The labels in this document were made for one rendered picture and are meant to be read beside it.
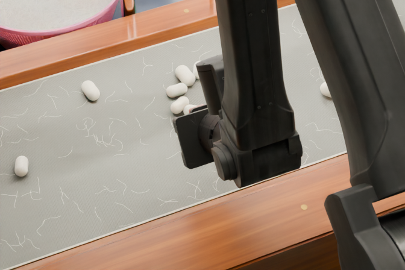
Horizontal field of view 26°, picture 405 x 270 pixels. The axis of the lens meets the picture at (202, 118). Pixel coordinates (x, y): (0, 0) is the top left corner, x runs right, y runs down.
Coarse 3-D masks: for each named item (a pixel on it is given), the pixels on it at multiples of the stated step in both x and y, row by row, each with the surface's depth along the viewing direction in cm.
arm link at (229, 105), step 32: (224, 0) 76; (256, 0) 76; (224, 32) 80; (256, 32) 78; (224, 64) 85; (256, 64) 80; (224, 96) 87; (256, 96) 82; (224, 128) 89; (256, 128) 85; (288, 128) 86; (256, 160) 88; (288, 160) 89
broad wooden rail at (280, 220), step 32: (256, 192) 114; (288, 192) 114; (320, 192) 114; (160, 224) 111; (192, 224) 111; (224, 224) 111; (256, 224) 111; (288, 224) 111; (320, 224) 111; (64, 256) 108; (96, 256) 108; (128, 256) 108; (160, 256) 108; (192, 256) 108; (224, 256) 108; (256, 256) 108; (288, 256) 110; (320, 256) 114
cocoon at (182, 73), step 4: (176, 68) 130; (180, 68) 129; (184, 68) 129; (188, 68) 130; (176, 72) 129; (180, 72) 129; (184, 72) 128; (188, 72) 128; (180, 76) 129; (184, 76) 128; (188, 76) 128; (192, 76) 128; (180, 80) 129; (184, 80) 128; (188, 80) 128; (192, 80) 128; (188, 84) 128; (192, 84) 129
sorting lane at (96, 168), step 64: (128, 64) 132; (192, 64) 132; (0, 128) 124; (64, 128) 124; (128, 128) 124; (320, 128) 124; (0, 192) 117; (64, 192) 117; (128, 192) 117; (192, 192) 117; (0, 256) 111
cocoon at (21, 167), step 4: (20, 156) 119; (24, 156) 119; (16, 160) 119; (20, 160) 118; (24, 160) 118; (16, 164) 118; (20, 164) 118; (24, 164) 118; (16, 168) 118; (20, 168) 118; (24, 168) 118; (16, 172) 118; (20, 172) 118; (24, 172) 118; (20, 176) 118
